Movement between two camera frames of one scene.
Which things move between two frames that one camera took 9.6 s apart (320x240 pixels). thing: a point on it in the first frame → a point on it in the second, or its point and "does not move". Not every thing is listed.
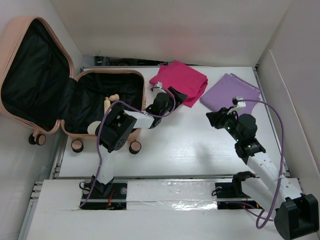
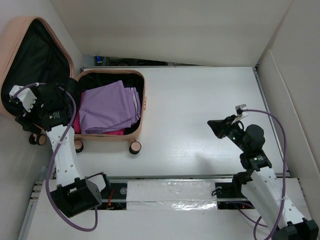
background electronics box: (98, 60) does not move
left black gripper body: (169, 105) → (37, 112)
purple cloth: (230, 86) → (111, 107)
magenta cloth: (191, 83) → (77, 125)
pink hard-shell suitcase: (40, 93) does not move
